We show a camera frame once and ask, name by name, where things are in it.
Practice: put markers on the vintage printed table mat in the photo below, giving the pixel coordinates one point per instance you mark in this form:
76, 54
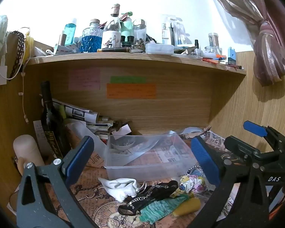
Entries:
95, 206

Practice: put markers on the teal green cloth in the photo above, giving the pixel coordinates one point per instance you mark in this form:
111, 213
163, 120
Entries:
161, 209

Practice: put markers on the light blue plastic bottle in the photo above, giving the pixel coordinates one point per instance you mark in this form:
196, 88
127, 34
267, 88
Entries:
70, 34

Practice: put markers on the white sock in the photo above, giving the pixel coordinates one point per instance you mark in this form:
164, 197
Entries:
118, 187

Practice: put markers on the orange pen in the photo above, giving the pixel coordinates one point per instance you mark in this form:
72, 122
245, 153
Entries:
212, 60

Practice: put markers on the patterned lace band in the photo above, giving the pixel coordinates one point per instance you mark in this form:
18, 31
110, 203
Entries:
19, 49

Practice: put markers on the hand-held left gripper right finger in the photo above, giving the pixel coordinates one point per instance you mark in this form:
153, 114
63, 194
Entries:
204, 161

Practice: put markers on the beige cylinder tumbler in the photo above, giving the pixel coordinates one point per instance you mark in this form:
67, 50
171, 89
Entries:
26, 148

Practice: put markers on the clear plastic packaging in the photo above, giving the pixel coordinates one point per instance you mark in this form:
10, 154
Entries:
173, 30

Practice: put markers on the green sticky note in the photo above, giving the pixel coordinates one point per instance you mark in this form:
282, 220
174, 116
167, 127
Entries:
128, 79

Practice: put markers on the dark wine bottle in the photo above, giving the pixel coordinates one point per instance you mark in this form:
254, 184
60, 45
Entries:
51, 118

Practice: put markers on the clear plastic container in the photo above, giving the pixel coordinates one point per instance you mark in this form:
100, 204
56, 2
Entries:
156, 163

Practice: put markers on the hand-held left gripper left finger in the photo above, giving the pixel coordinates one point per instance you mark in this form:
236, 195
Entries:
79, 156

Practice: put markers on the orange sticky note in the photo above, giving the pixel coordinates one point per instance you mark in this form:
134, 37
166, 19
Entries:
130, 90

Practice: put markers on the small white bowl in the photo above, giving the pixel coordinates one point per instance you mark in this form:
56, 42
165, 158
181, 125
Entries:
122, 145

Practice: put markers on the brown tube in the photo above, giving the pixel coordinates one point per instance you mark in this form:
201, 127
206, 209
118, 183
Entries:
111, 50

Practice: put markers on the clear lidded plastic box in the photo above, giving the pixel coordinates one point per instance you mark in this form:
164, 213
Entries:
159, 48

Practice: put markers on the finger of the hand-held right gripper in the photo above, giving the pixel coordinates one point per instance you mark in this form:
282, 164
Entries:
255, 128
242, 147

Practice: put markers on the pink sticky note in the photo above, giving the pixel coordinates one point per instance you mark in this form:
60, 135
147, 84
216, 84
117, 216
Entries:
84, 78

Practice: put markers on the green spray bottle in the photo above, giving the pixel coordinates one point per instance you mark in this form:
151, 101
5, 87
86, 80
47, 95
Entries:
126, 27

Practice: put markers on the glass jar with silver lid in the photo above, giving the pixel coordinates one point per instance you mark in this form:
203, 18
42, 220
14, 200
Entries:
139, 32

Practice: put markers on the cartoon printed cloth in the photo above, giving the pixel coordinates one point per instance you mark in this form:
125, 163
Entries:
192, 182

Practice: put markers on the clear labelled glass bottle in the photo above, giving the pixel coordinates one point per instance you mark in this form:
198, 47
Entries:
111, 35

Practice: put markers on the white power adapter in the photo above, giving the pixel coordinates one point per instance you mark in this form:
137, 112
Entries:
1, 74

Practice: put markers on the pile of newspapers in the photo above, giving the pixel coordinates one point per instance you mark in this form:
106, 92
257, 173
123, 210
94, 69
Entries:
85, 118

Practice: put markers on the crystal bottle with blue liquid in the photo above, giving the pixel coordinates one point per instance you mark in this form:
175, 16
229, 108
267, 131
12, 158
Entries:
92, 40

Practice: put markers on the wooden desk shelf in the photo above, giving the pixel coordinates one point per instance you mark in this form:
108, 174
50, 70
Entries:
180, 80

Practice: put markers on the pink curtain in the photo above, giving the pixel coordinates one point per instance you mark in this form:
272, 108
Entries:
268, 28

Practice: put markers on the small black capped bottle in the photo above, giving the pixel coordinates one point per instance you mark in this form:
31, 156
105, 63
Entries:
196, 46

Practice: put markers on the yellow cloth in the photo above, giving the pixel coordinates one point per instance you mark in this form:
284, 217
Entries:
187, 206

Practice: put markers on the small blue box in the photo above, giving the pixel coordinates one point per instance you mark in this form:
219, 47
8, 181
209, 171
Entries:
231, 55

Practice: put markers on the glass jar with black lid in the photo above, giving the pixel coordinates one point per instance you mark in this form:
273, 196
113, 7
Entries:
213, 41

